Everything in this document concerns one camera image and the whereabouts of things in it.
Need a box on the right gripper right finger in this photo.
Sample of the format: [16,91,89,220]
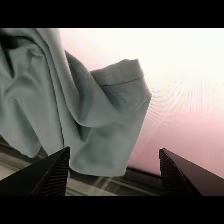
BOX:
[158,147,224,197]

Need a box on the grey-green T-shirt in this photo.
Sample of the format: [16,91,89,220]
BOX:
[0,28,153,178]

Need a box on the silver frame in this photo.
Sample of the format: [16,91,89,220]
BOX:
[0,151,162,197]

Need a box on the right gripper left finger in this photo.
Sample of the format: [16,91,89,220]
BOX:
[0,146,71,197]

